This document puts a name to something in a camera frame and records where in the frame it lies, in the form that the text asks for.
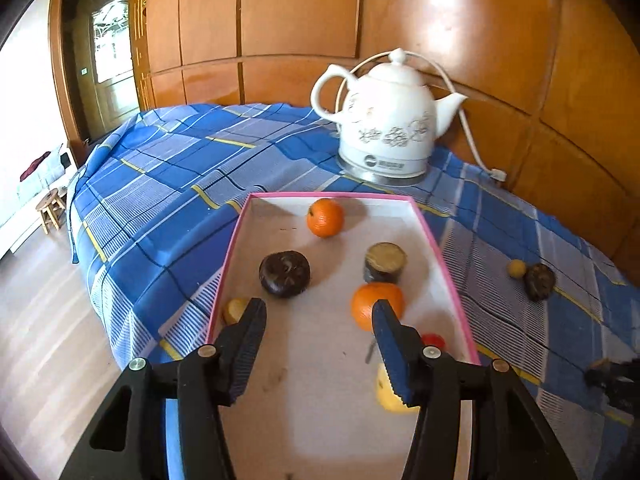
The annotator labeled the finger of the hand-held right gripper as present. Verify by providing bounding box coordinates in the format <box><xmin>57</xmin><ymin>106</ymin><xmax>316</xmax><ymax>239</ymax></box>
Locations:
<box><xmin>586</xmin><ymin>360</ymin><xmax>640</xmax><ymax>387</ymax></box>
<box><xmin>602</xmin><ymin>384</ymin><xmax>640</xmax><ymax>414</ymax></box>

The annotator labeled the pink-edged white cardboard box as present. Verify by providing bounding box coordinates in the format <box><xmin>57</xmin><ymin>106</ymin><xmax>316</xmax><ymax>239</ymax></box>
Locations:
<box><xmin>206</xmin><ymin>191</ymin><xmax>482</xmax><ymax>480</ymax></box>

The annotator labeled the wooden glass-panel door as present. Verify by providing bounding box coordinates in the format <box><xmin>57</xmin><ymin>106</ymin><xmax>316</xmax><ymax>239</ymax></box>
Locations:
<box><xmin>50</xmin><ymin>0</ymin><xmax>151</xmax><ymax>143</ymax></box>

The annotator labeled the white bench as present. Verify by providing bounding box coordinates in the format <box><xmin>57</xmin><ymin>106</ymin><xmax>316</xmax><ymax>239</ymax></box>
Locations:
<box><xmin>0</xmin><ymin>144</ymin><xmax>81</xmax><ymax>258</ymax></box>

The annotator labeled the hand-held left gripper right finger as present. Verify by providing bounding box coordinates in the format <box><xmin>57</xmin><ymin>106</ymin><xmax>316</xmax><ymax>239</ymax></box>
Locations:
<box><xmin>371</xmin><ymin>299</ymin><xmax>578</xmax><ymax>480</ymax></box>

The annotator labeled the large yellow fruit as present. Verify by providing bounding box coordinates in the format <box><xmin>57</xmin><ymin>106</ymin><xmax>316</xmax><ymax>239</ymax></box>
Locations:
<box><xmin>376</xmin><ymin>362</ymin><xmax>421</xmax><ymax>415</ymax></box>

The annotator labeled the small wooden stool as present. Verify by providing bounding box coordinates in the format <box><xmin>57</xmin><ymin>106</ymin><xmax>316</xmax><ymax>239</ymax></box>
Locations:
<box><xmin>36</xmin><ymin>189</ymin><xmax>68</xmax><ymax>235</ymax></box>

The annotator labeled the brown cylindrical fruit piece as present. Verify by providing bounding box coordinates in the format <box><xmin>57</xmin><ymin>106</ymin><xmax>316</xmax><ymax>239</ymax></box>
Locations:
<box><xmin>363</xmin><ymin>242</ymin><xmax>407</xmax><ymax>284</ymax></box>

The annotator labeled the white ceramic electric kettle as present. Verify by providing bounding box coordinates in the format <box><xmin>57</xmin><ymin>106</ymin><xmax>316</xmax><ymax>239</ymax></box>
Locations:
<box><xmin>336</xmin><ymin>50</ymin><xmax>508</xmax><ymax>183</ymax></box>

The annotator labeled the dark brown round fruit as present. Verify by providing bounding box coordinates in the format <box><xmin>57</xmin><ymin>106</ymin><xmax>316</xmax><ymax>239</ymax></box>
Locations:
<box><xmin>524</xmin><ymin>263</ymin><xmax>557</xmax><ymax>302</ymax></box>
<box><xmin>258</xmin><ymin>250</ymin><xmax>312</xmax><ymax>299</ymax></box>

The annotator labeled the blue plaid tablecloth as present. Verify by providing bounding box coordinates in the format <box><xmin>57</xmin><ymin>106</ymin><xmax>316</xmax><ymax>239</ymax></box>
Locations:
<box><xmin>67</xmin><ymin>102</ymin><xmax>635</xmax><ymax>480</ymax></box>

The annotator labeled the round orange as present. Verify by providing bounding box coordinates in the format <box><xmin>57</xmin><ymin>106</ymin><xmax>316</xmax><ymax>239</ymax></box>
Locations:
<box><xmin>306</xmin><ymin>198</ymin><xmax>346</xmax><ymax>239</ymax></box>

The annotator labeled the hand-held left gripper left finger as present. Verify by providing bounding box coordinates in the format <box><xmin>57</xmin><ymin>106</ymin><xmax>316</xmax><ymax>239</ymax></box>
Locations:
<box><xmin>59</xmin><ymin>297</ymin><xmax>268</xmax><ymax>480</ymax></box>

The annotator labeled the orange tangerine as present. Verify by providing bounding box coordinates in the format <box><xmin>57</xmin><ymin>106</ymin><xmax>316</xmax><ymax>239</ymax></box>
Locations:
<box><xmin>351</xmin><ymin>282</ymin><xmax>406</xmax><ymax>333</ymax></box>

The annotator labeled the round metal kettle base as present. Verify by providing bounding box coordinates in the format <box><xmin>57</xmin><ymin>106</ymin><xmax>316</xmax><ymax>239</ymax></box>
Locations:
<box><xmin>337</xmin><ymin>152</ymin><xmax>431</xmax><ymax>185</ymax></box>

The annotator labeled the dark red cloth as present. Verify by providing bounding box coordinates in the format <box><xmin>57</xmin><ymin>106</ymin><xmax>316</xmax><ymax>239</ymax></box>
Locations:
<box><xmin>20</xmin><ymin>157</ymin><xmax>46</xmax><ymax>183</ymax></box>

